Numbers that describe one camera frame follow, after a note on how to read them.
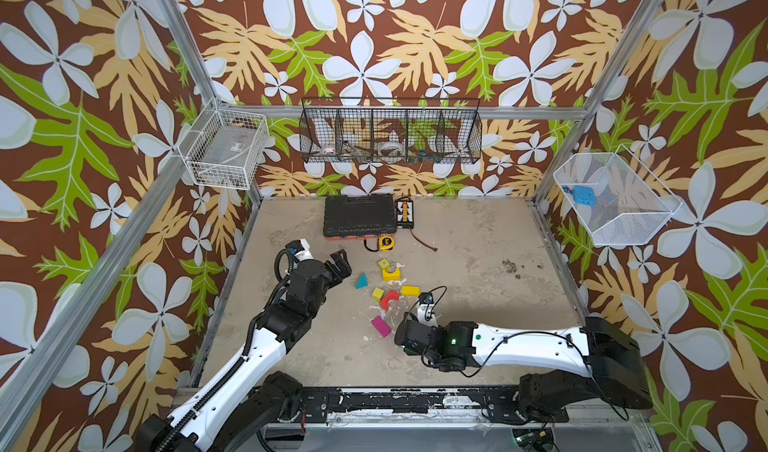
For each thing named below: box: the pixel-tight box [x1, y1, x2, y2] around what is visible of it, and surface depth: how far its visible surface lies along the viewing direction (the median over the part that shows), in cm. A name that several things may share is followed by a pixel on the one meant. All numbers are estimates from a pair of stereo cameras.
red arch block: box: [380, 290, 400, 311], surface depth 93 cm
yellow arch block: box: [381, 268, 401, 281], surface depth 98 cm
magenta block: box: [371, 316, 391, 338], surface depth 90 cm
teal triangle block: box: [355, 272, 369, 289], surface depth 98 cm
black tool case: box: [323, 193, 397, 241], surface depth 109 cm
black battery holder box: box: [396, 200, 414, 230], surface depth 117 cm
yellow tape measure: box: [379, 235, 395, 252], surface depth 106 cm
